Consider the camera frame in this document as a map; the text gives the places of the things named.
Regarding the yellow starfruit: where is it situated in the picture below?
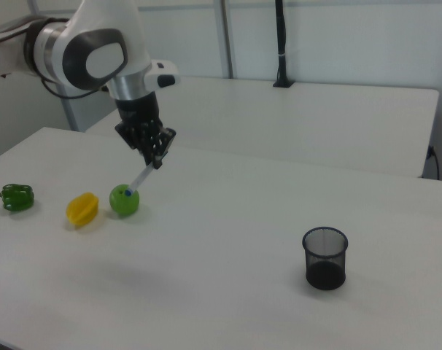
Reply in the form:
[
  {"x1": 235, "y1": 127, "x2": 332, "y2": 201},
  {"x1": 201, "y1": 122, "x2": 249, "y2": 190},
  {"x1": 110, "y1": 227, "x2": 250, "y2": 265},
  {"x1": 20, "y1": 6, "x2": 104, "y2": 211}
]
[{"x1": 66, "y1": 192, "x2": 100, "y2": 228}]

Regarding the black camera pole with base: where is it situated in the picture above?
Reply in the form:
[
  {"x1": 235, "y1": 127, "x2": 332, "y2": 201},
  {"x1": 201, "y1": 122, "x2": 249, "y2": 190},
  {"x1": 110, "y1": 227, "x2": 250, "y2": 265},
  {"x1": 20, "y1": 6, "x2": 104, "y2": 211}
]
[{"x1": 272, "y1": 0, "x2": 295, "y2": 89}]

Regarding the black hanging cable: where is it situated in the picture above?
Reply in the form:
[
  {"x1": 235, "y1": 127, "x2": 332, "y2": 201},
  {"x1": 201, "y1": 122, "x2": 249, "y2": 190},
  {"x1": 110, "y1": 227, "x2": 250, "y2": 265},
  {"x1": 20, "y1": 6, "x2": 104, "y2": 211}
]
[{"x1": 426, "y1": 144, "x2": 441, "y2": 180}]

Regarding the black mesh pen cup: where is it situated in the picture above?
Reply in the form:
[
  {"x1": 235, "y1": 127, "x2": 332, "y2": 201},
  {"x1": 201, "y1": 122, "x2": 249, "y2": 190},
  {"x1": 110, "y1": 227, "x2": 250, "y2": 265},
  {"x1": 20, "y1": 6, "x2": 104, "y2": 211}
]
[{"x1": 301, "y1": 226, "x2": 349, "y2": 291}]

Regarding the grey partition frame post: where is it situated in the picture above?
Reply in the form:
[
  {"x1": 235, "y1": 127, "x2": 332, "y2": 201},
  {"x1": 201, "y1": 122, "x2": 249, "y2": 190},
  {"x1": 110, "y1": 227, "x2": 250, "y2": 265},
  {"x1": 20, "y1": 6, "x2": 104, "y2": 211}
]
[{"x1": 212, "y1": 0, "x2": 238, "y2": 79}]

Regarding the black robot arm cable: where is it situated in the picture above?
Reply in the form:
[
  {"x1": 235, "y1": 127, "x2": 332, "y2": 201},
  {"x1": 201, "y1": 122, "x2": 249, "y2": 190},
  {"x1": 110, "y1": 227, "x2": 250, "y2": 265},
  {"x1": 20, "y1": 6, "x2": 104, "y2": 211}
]
[{"x1": 41, "y1": 74, "x2": 111, "y2": 101}]

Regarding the green bell pepper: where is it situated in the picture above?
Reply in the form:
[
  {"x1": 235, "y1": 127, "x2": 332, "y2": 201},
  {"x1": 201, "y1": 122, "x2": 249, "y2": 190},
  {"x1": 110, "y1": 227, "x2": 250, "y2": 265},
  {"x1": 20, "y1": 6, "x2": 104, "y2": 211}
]
[{"x1": 0, "y1": 183, "x2": 36, "y2": 213}]

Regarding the blue and white marker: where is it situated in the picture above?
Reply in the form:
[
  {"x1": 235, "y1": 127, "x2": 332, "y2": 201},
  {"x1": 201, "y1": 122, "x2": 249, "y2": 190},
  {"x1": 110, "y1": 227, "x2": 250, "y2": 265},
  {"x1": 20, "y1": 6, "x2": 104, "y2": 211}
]
[{"x1": 124, "y1": 163, "x2": 155, "y2": 198}]

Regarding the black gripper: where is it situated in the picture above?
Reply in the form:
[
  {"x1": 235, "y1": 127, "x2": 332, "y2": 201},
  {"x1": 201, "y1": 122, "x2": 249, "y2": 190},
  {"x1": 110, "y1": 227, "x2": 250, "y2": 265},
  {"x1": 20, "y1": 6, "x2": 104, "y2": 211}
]
[{"x1": 114, "y1": 91, "x2": 178, "y2": 170}]

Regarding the white side table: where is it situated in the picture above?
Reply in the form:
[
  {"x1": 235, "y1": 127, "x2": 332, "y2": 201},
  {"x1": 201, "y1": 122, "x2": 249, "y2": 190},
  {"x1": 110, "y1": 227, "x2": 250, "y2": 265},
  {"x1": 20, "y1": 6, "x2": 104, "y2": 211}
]
[{"x1": 84, "y1": 75, "x2": 441, "y2": 179}]

